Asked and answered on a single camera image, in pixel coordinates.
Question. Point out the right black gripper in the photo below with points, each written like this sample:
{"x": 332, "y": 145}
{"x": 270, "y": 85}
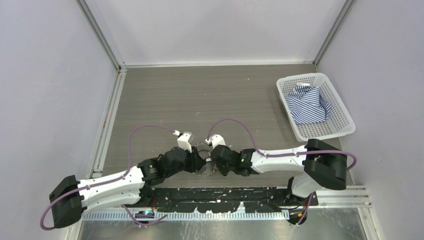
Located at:
{"x": 223, "y": 170}

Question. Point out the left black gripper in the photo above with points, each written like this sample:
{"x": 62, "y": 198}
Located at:
{"x": 196, "y": 160}

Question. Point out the numbered metal key ring disc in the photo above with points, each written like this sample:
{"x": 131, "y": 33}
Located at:
{"x": 210, "y": 167}

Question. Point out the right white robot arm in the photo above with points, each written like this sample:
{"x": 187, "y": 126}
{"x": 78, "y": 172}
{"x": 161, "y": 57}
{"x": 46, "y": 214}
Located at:
{"x": 319, "y": 164}

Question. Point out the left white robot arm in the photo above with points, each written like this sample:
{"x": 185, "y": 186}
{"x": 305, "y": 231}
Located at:
{"x": 72, "y": 199}

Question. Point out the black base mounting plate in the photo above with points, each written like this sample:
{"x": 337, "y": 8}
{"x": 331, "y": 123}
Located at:
{"x": 218, "y": 199}

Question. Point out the blue striped shirt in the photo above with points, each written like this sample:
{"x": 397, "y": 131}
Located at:
{"x": 307, "y": 105}

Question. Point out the white plastic basket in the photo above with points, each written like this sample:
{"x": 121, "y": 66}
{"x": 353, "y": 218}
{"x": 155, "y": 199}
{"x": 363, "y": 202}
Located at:
{"x": 339, "y": 122}

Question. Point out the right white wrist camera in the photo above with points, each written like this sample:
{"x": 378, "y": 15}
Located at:
{"x": 215, "y": 140}

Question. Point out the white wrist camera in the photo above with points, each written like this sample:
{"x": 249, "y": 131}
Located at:
{"x": 184, "y": 140}
{"x": 215, "y": 140}

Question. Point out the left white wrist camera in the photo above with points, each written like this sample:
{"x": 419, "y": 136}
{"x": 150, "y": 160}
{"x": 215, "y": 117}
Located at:
{"x": 184, "y": 140}

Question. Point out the aluminium frame rail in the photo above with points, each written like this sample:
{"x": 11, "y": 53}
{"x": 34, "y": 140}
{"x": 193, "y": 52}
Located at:
{"x": 107, "y": 125}

